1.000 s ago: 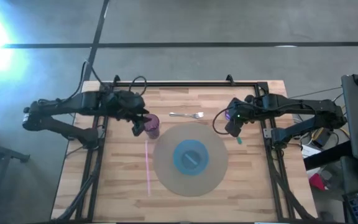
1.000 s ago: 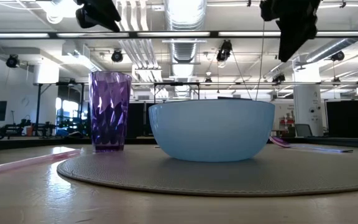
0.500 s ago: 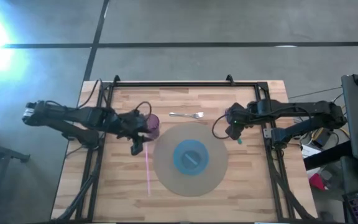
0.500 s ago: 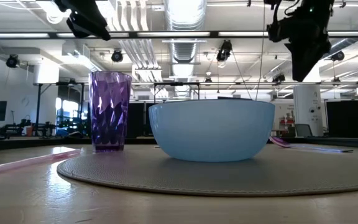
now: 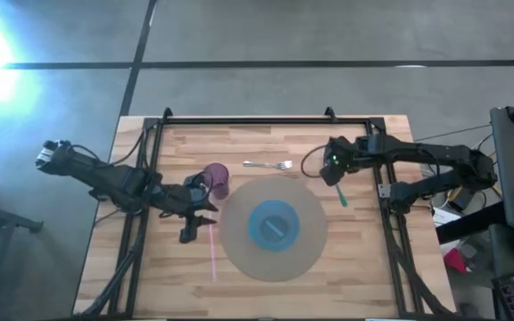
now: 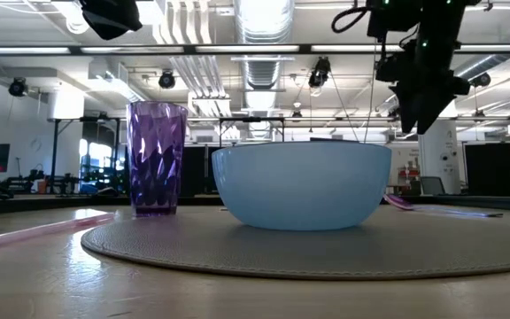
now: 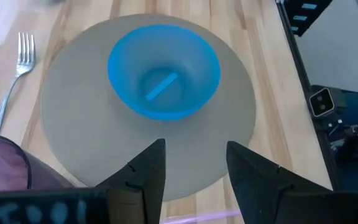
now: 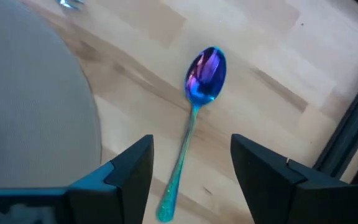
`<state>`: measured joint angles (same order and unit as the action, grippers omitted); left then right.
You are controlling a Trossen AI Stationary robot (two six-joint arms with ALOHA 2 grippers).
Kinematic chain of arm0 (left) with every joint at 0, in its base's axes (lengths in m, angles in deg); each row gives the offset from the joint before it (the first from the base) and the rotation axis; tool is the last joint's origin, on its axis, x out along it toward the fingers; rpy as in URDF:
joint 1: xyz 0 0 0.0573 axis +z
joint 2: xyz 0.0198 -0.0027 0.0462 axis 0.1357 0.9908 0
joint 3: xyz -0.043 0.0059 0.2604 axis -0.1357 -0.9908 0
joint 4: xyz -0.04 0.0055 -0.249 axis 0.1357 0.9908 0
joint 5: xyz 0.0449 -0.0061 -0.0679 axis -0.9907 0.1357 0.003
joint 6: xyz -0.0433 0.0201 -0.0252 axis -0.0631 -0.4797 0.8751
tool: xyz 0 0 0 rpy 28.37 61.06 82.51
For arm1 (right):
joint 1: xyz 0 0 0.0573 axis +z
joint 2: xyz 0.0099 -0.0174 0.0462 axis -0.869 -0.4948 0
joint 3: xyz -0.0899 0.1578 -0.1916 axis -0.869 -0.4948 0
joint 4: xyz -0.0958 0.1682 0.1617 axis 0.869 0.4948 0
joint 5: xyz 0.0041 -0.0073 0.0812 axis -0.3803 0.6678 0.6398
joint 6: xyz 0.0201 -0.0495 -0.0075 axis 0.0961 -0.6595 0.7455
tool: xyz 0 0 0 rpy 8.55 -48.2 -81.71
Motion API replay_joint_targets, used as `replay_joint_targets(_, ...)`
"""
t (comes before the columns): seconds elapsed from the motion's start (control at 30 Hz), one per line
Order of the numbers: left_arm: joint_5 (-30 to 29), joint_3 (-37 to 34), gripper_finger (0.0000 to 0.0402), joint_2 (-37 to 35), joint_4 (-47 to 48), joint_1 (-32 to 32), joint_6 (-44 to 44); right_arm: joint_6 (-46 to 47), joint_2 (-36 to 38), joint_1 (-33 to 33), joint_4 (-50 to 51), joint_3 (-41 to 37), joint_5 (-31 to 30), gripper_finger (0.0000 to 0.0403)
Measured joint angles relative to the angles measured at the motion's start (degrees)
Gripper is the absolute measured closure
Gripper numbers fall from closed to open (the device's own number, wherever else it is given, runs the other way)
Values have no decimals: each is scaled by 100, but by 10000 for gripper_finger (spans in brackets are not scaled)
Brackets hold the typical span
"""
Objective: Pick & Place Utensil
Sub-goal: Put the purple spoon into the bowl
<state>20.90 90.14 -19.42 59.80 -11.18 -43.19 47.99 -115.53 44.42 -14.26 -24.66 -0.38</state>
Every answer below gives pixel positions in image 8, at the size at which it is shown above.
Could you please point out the round grey placemat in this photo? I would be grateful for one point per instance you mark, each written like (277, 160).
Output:
(26, 109)

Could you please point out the black aluminium table frame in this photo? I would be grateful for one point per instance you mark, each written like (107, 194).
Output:
(353, 130)

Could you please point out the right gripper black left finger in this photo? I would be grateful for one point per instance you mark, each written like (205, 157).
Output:
(126, 186)

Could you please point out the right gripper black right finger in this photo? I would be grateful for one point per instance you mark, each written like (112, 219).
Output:
(275, 193)

